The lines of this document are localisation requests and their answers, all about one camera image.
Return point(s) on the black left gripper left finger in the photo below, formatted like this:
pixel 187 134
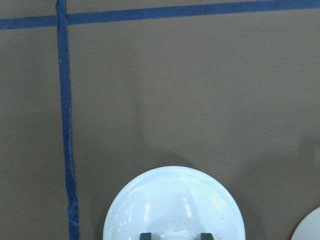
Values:
pixel 145 236

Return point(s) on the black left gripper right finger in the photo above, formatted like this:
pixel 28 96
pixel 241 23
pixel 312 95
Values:
pixel 206 236

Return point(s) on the white round lid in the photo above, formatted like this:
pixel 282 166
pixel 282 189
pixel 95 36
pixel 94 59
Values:
pixel 174 203

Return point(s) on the white enamel cup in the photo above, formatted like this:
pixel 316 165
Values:
pixel 309 227

